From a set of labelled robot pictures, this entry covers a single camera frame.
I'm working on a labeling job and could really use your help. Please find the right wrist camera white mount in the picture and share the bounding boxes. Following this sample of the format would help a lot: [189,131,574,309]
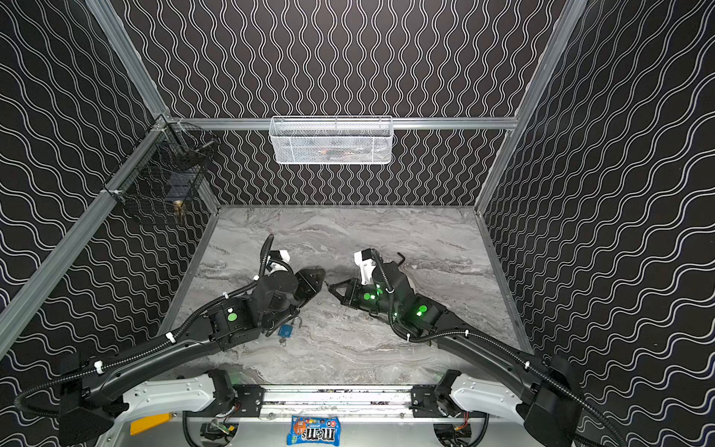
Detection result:
[354,248,377,287]

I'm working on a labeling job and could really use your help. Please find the blue candy bag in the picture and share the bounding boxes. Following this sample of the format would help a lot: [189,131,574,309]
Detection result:
[287,415,342,446]

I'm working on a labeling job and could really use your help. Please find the blue padlock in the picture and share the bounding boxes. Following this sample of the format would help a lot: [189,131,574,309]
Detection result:
[279,316,303,339]

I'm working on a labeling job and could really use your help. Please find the white wire mesh basket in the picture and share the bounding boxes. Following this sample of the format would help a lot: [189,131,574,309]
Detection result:
[268,115,395,165]

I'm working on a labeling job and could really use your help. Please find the aluminium corner frame post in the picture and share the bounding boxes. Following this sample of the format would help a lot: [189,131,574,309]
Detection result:
[86,0,171,118]

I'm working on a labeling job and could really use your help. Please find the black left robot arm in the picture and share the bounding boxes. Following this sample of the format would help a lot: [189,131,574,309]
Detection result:
[14,235,326,446]

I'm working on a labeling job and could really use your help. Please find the black wire basket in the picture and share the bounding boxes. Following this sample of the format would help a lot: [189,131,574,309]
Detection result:
[108,119,219,227]

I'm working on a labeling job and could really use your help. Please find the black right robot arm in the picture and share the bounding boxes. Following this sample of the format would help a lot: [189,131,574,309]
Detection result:
[329,249,626,446]

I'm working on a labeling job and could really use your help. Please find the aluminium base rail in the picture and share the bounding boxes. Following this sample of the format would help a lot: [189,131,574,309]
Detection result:
[183,383,565,423]

